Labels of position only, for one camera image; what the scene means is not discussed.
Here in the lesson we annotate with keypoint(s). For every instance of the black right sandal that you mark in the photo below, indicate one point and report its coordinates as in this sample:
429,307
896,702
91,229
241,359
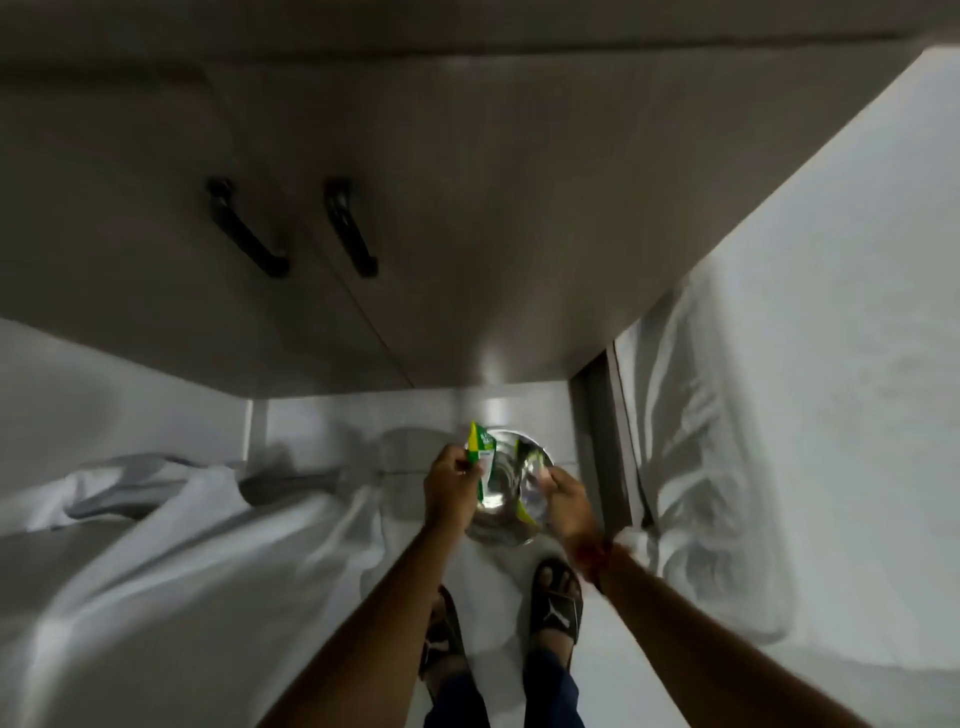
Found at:
556,604

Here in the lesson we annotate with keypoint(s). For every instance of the rumpled white bed sheet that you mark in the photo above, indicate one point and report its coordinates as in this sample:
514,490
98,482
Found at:
165,570

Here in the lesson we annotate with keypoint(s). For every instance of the dark blue trouser leg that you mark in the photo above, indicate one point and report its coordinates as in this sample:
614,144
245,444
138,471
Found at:
459,697
551,690

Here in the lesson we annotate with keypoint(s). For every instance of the round steel waste bin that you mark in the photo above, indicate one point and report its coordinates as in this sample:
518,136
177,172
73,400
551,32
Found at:
504,489

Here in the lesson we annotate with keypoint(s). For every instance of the person's left fingers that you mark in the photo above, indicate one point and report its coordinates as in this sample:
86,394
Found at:
465,461

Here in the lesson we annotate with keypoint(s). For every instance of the green yellow plastic packet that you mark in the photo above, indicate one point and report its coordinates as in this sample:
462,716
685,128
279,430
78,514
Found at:
480,446

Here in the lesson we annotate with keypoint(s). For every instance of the person's left hand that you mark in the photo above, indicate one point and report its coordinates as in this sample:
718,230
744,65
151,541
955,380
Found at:
448,491

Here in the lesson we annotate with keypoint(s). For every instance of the black sandal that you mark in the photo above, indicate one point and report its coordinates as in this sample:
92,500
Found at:
556,604
442,637

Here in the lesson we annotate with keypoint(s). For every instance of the dark blue right trouser leg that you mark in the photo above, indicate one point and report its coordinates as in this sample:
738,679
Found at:
551,690

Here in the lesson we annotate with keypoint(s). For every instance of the red thread wristband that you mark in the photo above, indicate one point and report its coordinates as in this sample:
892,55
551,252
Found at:
598,564

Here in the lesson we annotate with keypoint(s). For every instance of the white wall cabinet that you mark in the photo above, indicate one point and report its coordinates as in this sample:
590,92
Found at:
465,187

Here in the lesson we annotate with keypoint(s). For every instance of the person's right hand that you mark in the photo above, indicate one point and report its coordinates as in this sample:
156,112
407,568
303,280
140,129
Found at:
570,510

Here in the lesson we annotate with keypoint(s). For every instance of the black left sandal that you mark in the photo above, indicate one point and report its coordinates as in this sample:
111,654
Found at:
442,637

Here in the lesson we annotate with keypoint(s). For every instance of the dark blue left trouser leg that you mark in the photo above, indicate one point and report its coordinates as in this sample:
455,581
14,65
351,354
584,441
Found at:
459,697

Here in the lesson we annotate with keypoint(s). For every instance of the grey bed frame edge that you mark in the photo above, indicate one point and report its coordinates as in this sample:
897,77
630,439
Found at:
600,435

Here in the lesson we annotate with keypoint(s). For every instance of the smooth white bed sheet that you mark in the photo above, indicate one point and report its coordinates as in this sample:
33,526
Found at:
810,390

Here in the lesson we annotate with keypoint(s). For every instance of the person's right forearm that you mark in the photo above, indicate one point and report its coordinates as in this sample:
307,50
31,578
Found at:
712,645

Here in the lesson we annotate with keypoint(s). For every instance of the person's right fingers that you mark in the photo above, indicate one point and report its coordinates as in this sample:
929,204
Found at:
550,487

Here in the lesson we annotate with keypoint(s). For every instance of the person's left forearm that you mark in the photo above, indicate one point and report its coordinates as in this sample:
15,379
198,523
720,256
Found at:
375,630

